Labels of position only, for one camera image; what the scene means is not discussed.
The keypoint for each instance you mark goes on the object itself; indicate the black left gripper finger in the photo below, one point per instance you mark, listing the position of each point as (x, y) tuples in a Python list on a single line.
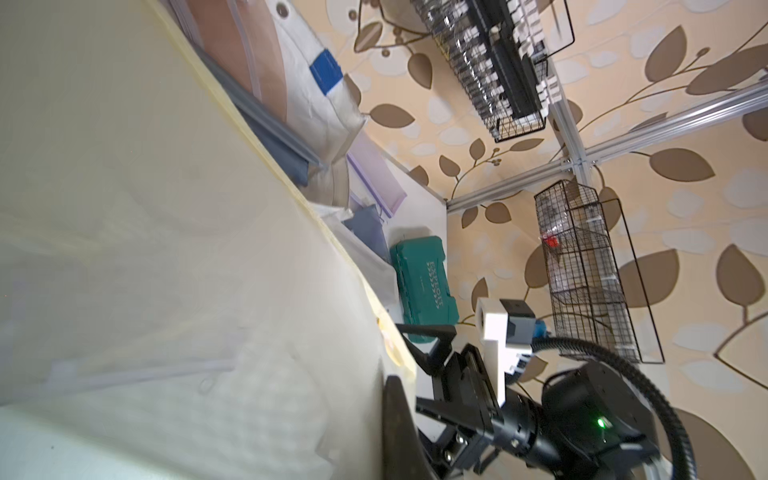
[(403, 456)]

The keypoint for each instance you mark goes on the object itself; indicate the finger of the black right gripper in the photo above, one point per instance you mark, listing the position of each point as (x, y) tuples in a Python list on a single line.
[(429, 345), (474, 415)]

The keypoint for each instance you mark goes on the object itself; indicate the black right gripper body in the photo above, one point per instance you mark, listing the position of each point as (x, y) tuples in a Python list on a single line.
[(464, 377)]

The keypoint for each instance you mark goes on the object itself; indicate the yellow trimmed mesh pouch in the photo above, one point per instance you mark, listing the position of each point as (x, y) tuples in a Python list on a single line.
[(171, 305)]

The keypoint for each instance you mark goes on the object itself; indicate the pink mesh pouch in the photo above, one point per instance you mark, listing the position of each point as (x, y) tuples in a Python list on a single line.
[(241, 37)]

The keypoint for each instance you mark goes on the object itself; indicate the dark blue mesh pouch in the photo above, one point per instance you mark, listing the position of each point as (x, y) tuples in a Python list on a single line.
[(290, 152)]

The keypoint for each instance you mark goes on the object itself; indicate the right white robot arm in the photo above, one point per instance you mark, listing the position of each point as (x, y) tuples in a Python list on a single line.
[(597, 421)]

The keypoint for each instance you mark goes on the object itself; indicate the white mesh pouch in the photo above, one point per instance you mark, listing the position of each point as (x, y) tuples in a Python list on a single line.
[(380, 275)]

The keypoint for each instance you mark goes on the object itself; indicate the blue-grey mesh pouch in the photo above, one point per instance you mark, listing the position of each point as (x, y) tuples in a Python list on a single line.
[(367, 226)]

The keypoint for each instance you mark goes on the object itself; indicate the purple mesh pouch far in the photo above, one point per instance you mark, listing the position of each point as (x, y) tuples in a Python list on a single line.
[(369, 163)]

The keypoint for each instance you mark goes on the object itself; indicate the white Doraemon canvas bag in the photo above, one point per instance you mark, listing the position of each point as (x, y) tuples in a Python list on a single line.
[(320, 107)]

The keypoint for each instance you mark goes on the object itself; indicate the green plastic tool case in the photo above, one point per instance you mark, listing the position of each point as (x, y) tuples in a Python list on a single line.
[(422, 282)]

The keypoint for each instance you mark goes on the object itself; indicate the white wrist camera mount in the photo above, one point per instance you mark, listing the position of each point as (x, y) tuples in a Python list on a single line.
[(506, 329)]

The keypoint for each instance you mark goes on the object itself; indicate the black wire basket right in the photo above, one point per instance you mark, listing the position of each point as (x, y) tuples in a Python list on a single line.
[(587, 294)]

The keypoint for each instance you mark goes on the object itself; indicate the black wire basket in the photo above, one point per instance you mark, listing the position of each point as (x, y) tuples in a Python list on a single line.
[(500, 53), (587, 294)]

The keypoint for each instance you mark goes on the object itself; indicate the black wire basket back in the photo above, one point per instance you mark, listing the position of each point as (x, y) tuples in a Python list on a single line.
[(500, 53)]

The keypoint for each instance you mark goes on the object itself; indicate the aluminium frame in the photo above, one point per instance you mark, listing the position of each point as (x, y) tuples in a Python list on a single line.
[(708, 114)]

